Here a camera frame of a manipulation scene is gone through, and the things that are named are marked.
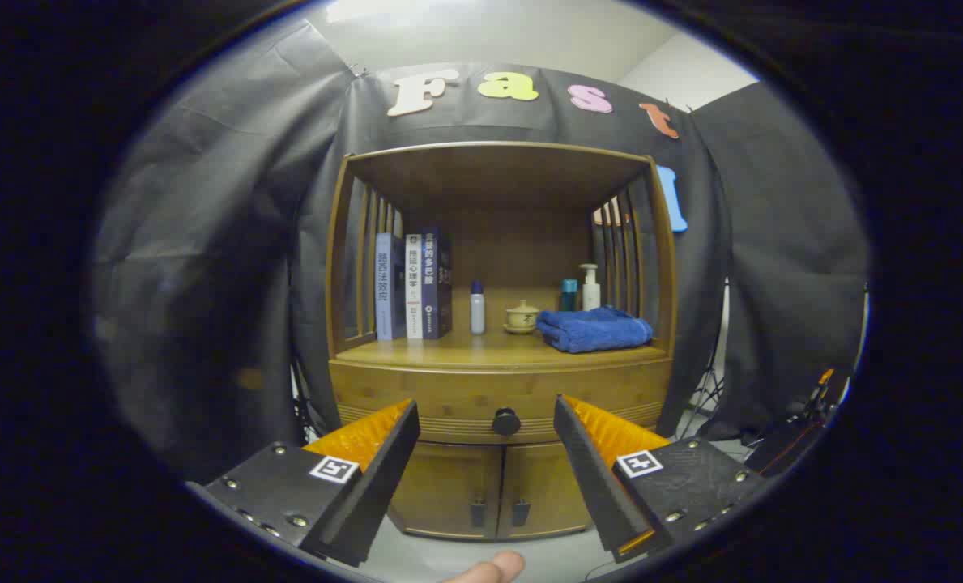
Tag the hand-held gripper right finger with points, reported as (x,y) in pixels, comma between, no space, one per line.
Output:
(590,478)

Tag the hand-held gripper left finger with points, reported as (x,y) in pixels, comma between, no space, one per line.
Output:
(376,494)

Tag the wooden drawer with black knob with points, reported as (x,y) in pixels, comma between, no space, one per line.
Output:
(449,397)

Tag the wooden cabinet door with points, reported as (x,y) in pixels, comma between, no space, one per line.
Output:
(449,486)
(542,486)

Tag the wooden countertop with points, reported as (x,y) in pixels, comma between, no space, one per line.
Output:
(481,350)

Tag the wooden cabinet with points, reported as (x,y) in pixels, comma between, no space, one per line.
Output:
(497,178)

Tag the black light stand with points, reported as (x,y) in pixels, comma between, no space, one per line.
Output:
(712,389)
(309,405)

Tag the folded blue towel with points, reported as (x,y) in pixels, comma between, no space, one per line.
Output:
(594,330)

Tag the beige lidded tea cup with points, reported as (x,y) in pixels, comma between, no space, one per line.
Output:
(521,317)

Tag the teal bottle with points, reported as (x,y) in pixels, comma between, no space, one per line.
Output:
(568,295)

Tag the white pump bottle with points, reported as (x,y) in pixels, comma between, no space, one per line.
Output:
(590,293)

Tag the white bottle with blue cap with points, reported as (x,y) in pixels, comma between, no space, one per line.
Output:
(477,312)

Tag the black equipment with orange parts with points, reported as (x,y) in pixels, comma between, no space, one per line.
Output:
(789,437)

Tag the light blue book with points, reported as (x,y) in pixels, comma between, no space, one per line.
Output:
(384,283)

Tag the white book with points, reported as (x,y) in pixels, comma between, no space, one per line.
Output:
(413,283)

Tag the dark navy book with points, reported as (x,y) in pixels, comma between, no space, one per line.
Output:
(434,283)

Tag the black backdrop cloth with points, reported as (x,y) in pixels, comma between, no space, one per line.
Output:
(206,243)

